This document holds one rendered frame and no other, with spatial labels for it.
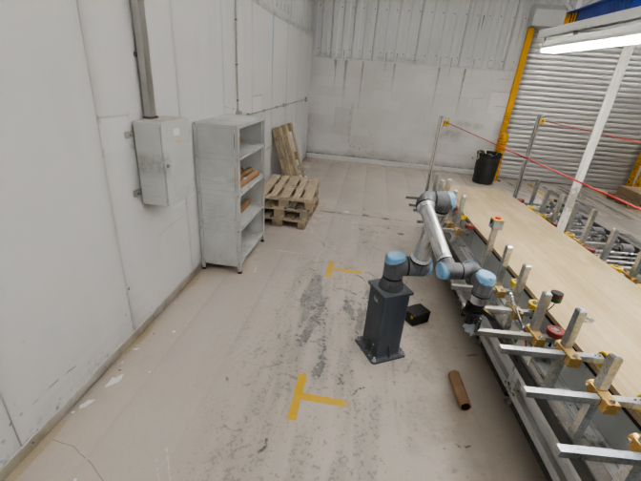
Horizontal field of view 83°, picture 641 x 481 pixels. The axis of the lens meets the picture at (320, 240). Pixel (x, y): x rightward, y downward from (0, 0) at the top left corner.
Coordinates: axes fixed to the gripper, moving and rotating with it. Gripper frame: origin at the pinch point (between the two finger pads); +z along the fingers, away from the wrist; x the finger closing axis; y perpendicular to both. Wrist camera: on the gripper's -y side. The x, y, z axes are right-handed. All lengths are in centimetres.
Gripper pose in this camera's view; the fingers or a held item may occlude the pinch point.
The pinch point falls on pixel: (471, 333)
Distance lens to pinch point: 217.1
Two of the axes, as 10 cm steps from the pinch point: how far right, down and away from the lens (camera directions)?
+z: -0.9, 9.1, 4.2
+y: -9.9, -1.1, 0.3
